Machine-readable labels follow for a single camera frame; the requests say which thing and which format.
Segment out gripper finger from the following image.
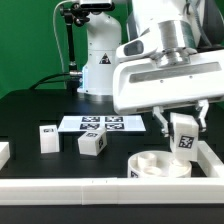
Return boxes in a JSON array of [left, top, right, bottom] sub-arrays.
[[152, 106, 169, 137], [195, 99, 209, 132]]

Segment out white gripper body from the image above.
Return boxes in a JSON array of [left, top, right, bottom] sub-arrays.
[[113, 50, 224, 115]]

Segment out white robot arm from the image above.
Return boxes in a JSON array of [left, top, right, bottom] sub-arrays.
[[79, 0, 224, 134]]

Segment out white marker sheet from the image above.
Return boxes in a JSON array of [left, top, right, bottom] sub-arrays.
[[58, 115, 146, 132]]

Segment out white U-shaped wall fence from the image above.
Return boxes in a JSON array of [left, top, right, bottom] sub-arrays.
[[0, 142, 224, 205]]

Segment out black cables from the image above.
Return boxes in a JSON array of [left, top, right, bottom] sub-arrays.
[[29, 72, 83, 90]]

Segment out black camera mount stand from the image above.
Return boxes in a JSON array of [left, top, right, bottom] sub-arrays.
[[60, 0, 121, 95]]

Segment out white cable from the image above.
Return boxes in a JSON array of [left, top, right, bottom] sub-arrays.
[[52, 0, 75, 73]]

